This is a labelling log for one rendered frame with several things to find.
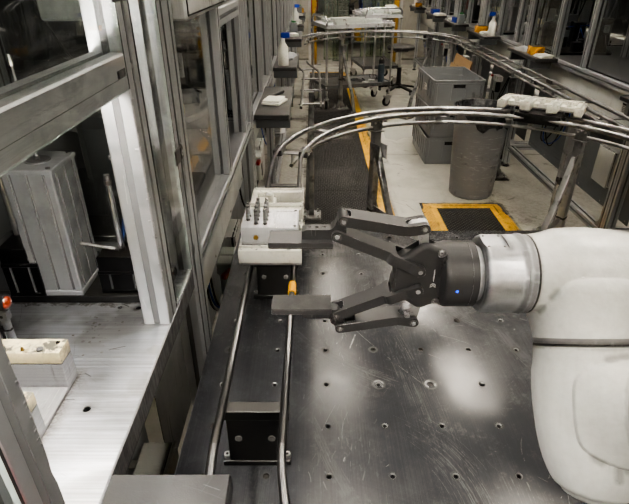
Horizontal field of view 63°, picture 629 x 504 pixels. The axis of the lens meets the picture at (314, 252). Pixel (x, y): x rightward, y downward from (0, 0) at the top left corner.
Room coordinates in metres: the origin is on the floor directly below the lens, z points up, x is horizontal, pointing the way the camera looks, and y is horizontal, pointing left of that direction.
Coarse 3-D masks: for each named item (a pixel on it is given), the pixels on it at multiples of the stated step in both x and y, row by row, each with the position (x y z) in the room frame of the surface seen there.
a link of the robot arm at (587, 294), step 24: (552, 240) 0.49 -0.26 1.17; (576, 240) 0.48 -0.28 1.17; (600, 240) 0.48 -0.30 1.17; (624, 240) 0.48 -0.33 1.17; (552, 264) 0.46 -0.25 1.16; (576, 264) 0.46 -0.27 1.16; (600, 264) 0.45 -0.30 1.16; (624, 264) 0.45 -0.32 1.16; (552, 288) 0.45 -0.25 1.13; (576, 288) 0.44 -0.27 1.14; (600, 288) 0.44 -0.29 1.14; (624, 288) 0.44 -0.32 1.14; (528, 312) 0.46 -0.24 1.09; (552, 312) 0.44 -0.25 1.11; (576, 312) 0.43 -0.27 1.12; (600, 312) 0.42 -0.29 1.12; (624, 312) 0.43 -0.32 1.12; (552, 336) 0.43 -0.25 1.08; (576, 336) 0.42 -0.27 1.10; (600, 336) 0.41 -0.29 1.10; (624, 336) 0.41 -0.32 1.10
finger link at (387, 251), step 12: (348, 228) 0.50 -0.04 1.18; (336, 240) 0.48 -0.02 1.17; (348, 240) 0.48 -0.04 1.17; (360, 240) 0.48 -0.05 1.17; (372, 240) 0.49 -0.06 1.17; (372, 252) 0.48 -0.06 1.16; (384, 252) 0.48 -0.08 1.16; (396, 252) 0.49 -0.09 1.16; (396, 264) 0.48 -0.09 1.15; (408, 264) 0.48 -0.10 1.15; (420, 276) 0.47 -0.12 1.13
